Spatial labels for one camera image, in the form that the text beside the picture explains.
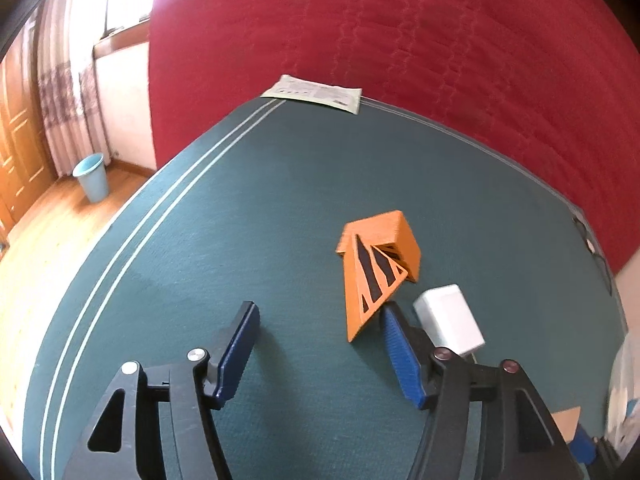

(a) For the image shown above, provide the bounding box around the wooden door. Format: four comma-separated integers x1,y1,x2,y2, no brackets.
0,50,56,226

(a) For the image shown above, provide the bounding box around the orange striped wedge block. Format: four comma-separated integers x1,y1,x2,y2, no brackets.
341,232,408,343

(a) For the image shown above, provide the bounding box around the red quilted blanket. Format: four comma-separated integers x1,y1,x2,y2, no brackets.
147,0,640,273

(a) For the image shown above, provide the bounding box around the black cable with plug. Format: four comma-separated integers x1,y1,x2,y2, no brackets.
571,214,615,297

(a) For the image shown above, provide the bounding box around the brown cardboard piece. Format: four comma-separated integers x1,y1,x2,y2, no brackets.
550,406,583,443

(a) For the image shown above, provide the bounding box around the window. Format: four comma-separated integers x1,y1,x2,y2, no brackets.
100,0,166,41

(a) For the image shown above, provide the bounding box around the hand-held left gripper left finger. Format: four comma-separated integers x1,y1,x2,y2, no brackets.
60,301,261,480

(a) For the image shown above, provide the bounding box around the patterned curtain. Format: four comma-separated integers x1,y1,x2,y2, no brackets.
35,0,111,178

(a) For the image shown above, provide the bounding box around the white charger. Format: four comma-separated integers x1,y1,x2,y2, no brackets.
412,284,487,362

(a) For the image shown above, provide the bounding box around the green table mat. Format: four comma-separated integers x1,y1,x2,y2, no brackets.
20,96,628,480

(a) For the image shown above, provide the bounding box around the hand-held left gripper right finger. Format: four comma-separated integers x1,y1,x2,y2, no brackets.
379,301,586,480

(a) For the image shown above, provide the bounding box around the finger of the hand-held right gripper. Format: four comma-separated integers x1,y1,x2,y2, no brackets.
570,425,623,476

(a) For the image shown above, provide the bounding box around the paper leaflet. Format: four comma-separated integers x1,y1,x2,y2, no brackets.
260,75,363,115

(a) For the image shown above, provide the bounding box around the blue waste bin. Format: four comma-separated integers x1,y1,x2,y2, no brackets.
72,154,111,204

